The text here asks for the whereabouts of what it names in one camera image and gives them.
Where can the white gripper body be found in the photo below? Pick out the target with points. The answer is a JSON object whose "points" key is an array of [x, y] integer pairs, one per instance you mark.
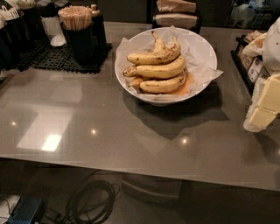
{"points": [[273, 49]]}

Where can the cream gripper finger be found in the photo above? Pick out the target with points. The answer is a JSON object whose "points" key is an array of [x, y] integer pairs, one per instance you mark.
{"points": [[265, 104], [255, 45]]}

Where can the spotted yellow banana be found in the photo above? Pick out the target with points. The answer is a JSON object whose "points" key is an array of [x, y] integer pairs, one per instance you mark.
{"points": [[169, 54]]}

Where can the white paper bowl liner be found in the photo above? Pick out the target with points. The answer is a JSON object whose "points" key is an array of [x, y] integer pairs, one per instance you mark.
{"points": [[198, 62]]}

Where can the rear upright yellow banana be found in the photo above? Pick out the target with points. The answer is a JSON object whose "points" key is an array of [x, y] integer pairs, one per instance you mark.
{"points": [[159, 45]]}

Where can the white ceramic bowl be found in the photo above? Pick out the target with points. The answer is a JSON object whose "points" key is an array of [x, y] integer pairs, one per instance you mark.
{"points": [[204, 49]]}

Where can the front yellow banana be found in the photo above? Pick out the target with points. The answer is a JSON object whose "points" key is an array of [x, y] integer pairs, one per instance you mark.
{"points": [[163, 86]]}

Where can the middle yellow banana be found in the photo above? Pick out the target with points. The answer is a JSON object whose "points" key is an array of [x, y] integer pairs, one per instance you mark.
{"points": [[163, 72]]}

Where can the left small yellow banana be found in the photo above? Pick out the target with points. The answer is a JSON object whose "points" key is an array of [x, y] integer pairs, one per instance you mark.
{"points": [[130, 71]]}

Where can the black condiment packet rack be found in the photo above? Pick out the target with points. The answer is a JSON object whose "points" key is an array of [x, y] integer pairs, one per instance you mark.
{"points": [[250, 68]]}

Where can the black napkin holder with napkins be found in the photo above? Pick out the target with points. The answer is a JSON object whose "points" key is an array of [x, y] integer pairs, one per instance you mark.
{"points": [[179, 13]]}

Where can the dark bottle with cork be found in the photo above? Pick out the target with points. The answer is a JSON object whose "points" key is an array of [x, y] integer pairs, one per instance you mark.
{"points": [[98, 29]]}

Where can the black cup of stir sticks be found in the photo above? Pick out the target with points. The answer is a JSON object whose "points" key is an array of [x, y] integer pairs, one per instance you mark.
{"points": [[77, 22]]}

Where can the white lidded cup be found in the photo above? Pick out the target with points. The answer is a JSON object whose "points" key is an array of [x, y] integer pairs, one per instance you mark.
{"points": [[51, 22]]}

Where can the black rubber grid mat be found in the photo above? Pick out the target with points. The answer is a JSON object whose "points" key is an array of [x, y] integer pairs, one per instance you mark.
{"points": [[46, 57]]}

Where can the black cup with white cutlery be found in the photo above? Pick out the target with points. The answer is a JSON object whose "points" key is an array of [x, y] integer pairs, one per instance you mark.
{"points": [[19, 34]]}

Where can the black container far left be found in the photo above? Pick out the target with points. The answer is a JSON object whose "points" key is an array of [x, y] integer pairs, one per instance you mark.
{"points": [[8, 55]]}

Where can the blue black box on floor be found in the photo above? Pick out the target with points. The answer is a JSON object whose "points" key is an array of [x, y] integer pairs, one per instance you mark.
{"points": [[26, 211]]}

